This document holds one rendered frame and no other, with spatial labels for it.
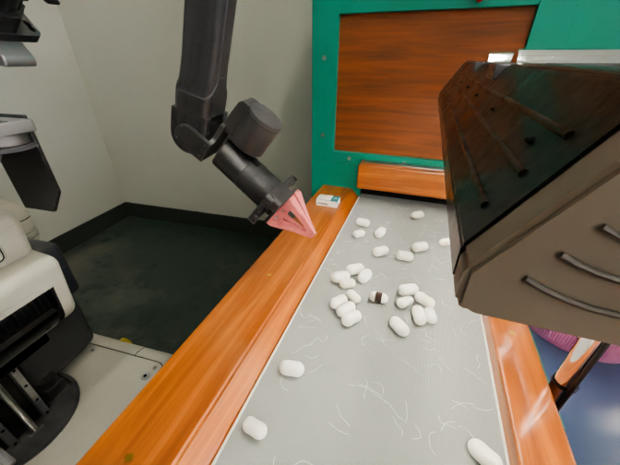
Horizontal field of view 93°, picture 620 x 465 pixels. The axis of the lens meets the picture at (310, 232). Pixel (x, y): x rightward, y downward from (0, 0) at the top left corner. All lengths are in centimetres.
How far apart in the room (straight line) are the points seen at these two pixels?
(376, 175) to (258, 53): 120
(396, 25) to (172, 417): 88
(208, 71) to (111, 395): 93
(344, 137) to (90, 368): 106
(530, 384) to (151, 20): 220
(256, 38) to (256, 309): 158
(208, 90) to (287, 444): 46
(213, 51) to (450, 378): 54
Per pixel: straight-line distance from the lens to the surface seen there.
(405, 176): 85
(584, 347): 46
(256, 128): 46
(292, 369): 44
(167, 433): 42
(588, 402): 65
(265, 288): 54
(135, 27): 229
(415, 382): 47
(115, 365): 119
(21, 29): 77
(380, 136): 91
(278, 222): 50
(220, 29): 47
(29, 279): 71
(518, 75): 25
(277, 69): 183
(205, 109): 48
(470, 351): 53
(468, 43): 88
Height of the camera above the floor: 111
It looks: 30 degrees down
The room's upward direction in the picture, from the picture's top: straight up
